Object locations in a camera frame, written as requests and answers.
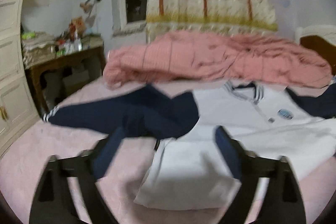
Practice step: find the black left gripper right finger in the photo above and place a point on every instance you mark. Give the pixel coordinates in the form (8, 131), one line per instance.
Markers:
(282, 202)

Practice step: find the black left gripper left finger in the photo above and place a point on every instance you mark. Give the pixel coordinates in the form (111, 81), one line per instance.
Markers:
(53, 203)

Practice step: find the white and navy polo shirt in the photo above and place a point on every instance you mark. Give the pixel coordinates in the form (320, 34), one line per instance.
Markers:
(192, 168)

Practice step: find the pink bed sheet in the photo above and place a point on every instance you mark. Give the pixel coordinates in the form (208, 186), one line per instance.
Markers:
(24, 162)

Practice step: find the cream wardrobe cabinet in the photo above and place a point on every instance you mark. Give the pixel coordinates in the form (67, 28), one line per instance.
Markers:
(18, 111)

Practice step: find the dark wooden desk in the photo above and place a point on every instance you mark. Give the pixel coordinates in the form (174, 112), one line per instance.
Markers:
(54, 80)

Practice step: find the pink plaid quilt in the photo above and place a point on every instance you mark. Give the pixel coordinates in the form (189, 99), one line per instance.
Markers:
(207, 56)

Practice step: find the desk clutter pile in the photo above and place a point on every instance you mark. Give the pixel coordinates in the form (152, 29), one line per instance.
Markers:
(40, 47)

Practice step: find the brown wooden headboard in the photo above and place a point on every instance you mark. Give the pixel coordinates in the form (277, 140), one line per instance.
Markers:
(322, 47)

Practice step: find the wall mounted desk lamp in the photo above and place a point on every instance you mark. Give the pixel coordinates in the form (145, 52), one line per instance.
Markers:
(88, 5)

